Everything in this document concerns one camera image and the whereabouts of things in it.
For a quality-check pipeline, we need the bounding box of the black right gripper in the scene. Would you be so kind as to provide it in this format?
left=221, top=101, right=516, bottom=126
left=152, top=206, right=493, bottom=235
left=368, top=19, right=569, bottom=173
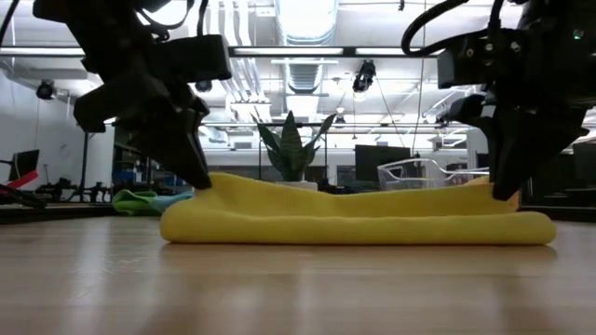
left=437, top=27, right=596, bottom=202

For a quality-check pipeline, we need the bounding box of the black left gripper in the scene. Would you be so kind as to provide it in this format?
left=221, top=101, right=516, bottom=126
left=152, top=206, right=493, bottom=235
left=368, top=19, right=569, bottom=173
left=69, top=13, right=233, bottom=191

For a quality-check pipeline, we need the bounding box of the blue microfiber towel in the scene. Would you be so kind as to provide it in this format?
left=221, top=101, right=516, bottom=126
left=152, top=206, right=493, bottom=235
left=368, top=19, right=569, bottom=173
left=148, top=191, right=196, bottom=214

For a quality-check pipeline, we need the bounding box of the green microfiber towel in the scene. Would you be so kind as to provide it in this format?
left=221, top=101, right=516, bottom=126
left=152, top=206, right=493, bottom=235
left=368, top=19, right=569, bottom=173
left=111, top=189, right=162, bottom=217

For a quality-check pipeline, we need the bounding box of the clear plastic basket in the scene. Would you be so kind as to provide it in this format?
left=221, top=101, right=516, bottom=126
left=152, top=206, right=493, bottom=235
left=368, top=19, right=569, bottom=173
left=376, top=157, right=493, bottom=192

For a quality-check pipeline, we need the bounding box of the yellow microfiber towel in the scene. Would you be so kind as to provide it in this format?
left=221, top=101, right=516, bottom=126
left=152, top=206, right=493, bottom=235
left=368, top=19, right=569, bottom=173
left=159, top=171, right=559, bottom=247

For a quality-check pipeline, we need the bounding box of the black shelving unit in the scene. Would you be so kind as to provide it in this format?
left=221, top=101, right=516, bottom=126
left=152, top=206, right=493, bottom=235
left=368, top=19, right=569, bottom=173
left=111, top=125, right=162, bottom=183

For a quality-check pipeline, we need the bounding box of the potted plant in white pot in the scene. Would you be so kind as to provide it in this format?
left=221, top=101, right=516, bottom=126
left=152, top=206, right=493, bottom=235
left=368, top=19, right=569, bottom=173
left=251, top=110, right=339, bottom=192

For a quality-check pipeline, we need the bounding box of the black overhead light bar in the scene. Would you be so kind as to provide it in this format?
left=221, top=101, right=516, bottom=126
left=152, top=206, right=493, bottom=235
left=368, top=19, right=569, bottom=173
left=0, top=45, right=441, bottom=60

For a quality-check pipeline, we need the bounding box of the black background equipment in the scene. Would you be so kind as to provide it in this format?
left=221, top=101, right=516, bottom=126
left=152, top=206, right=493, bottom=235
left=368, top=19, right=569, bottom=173
left=34, top=175, right=113, bottom=204

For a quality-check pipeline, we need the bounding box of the wide black monitor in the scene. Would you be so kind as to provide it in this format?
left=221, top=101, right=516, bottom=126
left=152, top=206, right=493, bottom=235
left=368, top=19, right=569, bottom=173
left=354, top=143, right=413, bottom=181

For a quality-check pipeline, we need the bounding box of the small black tilted monitor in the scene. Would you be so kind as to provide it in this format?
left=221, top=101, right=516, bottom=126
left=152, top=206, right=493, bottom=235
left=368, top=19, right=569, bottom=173
left=8, top=148, right=41, bottom=181

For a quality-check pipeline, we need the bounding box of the red flat object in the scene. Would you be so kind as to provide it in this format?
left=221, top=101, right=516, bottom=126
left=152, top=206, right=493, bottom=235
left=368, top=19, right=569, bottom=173
left=8, top=169, right=41, bottom=190

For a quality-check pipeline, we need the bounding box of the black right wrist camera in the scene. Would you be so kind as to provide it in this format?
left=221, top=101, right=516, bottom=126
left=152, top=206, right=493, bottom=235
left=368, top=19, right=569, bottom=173
left=445, top=94, right=497, bottom=130

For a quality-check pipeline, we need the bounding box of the thin hanging black cable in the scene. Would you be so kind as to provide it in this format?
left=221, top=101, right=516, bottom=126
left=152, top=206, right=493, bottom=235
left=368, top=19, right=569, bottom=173
left=411, top=0, right=427, bottom=154

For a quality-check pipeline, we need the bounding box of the silver ventilation duct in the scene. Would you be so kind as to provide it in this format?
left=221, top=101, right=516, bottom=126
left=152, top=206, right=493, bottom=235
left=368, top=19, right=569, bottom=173
left=274, top=0, right=340, bottom=94

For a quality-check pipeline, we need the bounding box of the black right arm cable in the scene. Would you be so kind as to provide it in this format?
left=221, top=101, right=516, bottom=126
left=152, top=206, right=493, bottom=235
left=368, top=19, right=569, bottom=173
left=400, top=0, right=507, bottom=58

